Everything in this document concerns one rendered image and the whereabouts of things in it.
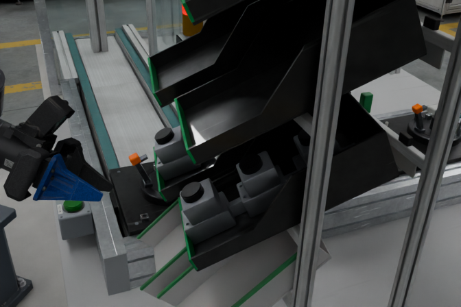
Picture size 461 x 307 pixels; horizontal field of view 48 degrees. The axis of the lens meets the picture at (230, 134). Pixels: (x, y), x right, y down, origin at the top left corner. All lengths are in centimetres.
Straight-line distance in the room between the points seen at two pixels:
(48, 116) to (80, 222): 51
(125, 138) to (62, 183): 84
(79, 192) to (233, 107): 22
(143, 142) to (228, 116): 86
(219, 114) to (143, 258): 51
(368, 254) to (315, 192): 65
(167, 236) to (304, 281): 38
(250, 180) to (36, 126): 28
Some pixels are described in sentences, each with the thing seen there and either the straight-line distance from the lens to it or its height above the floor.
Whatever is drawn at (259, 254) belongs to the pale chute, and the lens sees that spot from 80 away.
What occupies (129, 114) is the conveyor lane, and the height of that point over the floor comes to 92.
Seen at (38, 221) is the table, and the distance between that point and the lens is 132.
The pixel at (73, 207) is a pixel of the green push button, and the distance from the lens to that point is 116.
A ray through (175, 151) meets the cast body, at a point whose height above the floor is 125.
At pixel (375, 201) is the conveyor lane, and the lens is 126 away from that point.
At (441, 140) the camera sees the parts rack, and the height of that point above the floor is 136.
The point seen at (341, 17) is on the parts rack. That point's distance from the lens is 50.
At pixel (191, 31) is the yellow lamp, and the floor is 127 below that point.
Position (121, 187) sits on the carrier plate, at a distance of 120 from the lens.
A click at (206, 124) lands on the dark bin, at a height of 136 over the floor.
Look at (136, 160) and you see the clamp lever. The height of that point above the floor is 107.
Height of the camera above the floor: 166
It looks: 30 degrees down
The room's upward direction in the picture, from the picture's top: 1 degrees clockwise
